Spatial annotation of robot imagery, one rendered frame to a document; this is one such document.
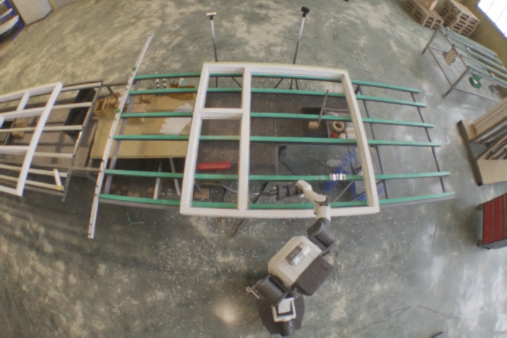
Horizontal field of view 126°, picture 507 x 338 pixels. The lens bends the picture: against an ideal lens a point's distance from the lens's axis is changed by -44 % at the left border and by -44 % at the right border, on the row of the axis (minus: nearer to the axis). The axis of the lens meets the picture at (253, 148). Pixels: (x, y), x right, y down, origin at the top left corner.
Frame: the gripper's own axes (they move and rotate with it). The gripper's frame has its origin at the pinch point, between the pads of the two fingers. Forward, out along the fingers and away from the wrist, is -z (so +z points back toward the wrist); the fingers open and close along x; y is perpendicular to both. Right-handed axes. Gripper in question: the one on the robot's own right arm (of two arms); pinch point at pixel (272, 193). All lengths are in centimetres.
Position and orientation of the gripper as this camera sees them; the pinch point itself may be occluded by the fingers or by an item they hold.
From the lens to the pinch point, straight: 166.0
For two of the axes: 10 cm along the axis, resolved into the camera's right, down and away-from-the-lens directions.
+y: 3.5, 3.2, -8.8
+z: 9.3, -0.9, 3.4
